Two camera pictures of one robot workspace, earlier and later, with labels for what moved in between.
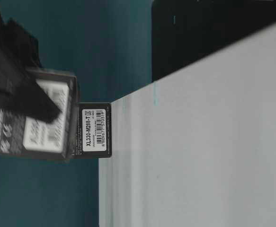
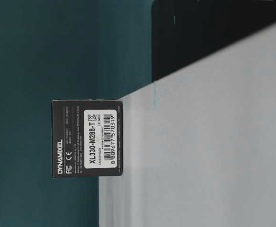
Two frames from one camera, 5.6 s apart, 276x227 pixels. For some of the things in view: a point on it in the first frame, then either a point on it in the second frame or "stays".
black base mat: (184, 31) stays
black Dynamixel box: (13, 136) to (87, 138)
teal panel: (107, 45) stays
